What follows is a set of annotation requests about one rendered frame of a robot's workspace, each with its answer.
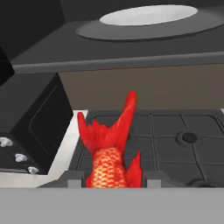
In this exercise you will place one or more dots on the dark grey hob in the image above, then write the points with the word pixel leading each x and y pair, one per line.
pixel 172 151

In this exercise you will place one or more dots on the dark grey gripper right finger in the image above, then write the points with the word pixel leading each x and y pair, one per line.
pixel 154 177

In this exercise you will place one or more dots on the red orange fish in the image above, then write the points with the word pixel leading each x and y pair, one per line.
pixel 106 163

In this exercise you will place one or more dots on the white round microwave turntable plate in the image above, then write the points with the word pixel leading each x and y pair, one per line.
pixel 148 14

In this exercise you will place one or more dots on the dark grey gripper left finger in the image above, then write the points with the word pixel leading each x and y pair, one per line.
pixel 74 176

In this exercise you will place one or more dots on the black toaster oven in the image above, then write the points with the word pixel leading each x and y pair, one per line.
pixel 38 116

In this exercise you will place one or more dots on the white toaster oven knob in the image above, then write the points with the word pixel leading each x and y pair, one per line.
pixel 5 142
pixel 21 157
pixel 33 170

